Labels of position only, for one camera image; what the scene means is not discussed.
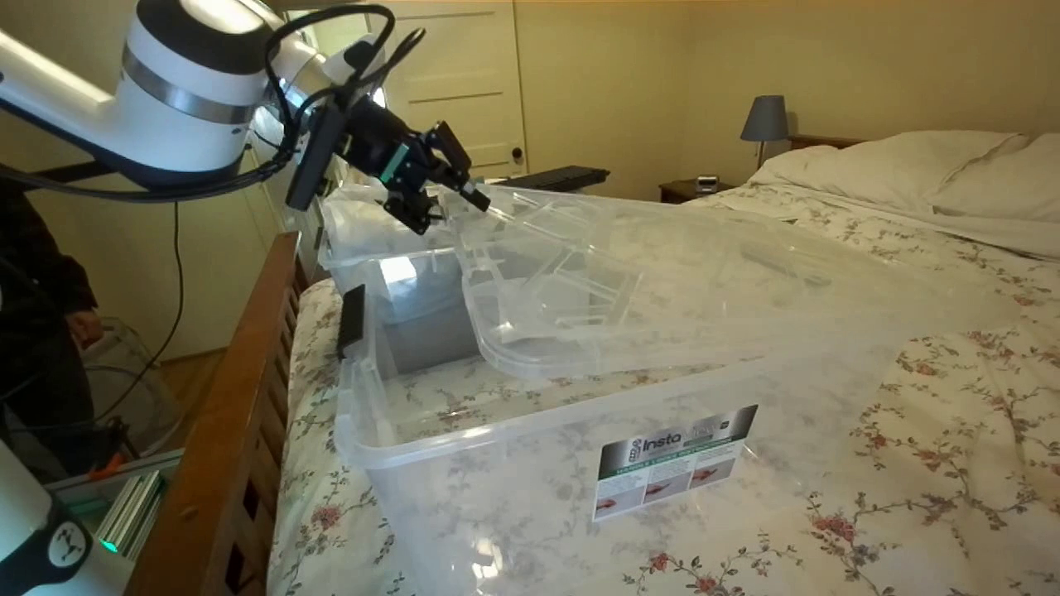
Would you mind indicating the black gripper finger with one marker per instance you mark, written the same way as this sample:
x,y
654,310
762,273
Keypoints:
x,y
459,167
414,209

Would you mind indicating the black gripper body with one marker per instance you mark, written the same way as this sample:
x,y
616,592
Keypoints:
x,y
391,150

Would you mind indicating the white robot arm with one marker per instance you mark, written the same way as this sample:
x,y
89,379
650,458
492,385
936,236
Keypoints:
x,y
167,99

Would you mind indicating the clear crate filled with items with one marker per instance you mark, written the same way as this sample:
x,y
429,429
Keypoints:
x,y
366,228

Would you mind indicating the black latch of empty crate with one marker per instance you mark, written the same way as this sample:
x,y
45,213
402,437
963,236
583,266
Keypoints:
x,y
350,320

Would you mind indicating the empty clear storage crate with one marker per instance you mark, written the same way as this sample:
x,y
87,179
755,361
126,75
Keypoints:
x,y
499,519

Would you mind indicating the white panel door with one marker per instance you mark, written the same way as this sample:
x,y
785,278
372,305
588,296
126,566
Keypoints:
x,y
476,79

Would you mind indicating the black computer keyboard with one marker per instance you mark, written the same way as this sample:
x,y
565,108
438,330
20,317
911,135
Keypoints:
x,y
557,177

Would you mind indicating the dark wooden nightstand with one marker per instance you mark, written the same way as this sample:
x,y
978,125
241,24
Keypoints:
x,y
682,192

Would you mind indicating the small alarm clock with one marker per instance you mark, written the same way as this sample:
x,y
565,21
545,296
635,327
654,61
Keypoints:
x,y
707,182

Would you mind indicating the brown wooden footboard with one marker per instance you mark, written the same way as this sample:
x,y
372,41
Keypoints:
x,y
221,443

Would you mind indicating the grey table lamp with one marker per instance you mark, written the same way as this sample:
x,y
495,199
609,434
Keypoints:
x,y
765,119

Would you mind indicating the white product label sticker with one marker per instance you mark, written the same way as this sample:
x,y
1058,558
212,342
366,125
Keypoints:
x,y
676,462

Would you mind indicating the brown wooden headboard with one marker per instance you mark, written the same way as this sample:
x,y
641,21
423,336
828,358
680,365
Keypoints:
x,y
822,140

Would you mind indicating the person in dark clothes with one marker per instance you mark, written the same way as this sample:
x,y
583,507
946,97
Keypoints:
x,y
39,331

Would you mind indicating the silver box with green light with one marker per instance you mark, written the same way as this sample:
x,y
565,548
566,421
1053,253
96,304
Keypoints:
x,y
129,516

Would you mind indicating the white pillow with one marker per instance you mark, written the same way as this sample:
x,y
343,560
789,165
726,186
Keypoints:
x,y
1012,182
882,167

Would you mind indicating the white device with logo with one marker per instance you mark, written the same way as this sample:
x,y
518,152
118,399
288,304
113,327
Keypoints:
x,y
35,542

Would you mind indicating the bed with floral bedspread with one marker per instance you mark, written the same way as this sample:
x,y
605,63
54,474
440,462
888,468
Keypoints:
x,y
948,399

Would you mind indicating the wrist mounted camera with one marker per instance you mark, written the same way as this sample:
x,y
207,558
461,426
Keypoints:
x,y
317,152

